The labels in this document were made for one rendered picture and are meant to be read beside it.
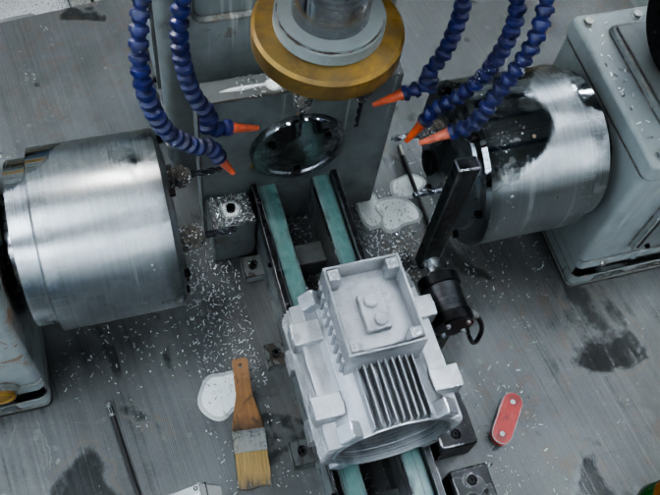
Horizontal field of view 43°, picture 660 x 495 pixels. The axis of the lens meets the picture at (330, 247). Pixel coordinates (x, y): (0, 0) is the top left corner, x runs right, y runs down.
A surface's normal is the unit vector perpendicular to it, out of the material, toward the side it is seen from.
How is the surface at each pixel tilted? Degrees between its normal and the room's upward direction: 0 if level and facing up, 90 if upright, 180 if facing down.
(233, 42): 90
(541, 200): 66
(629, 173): 90
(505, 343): 0
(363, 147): 90
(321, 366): 0
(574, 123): 21
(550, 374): 0
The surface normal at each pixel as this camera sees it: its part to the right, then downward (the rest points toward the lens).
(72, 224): 0.20, -0.08
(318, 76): 0.10, -0.48
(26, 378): 0.27, 0.85
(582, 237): -0.96, 0.19
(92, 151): 0.00, -0.75
